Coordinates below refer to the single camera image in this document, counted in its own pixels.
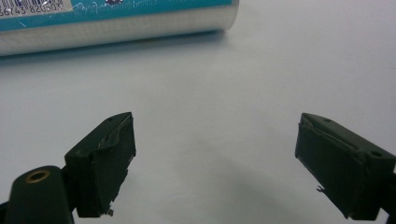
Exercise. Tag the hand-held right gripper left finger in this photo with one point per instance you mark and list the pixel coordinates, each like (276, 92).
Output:
(102, 168)

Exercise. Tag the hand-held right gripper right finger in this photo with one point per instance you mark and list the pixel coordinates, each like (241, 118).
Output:
(342, 168)

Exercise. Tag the clear roll with teal label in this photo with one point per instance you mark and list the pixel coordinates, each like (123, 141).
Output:
(118, 25)

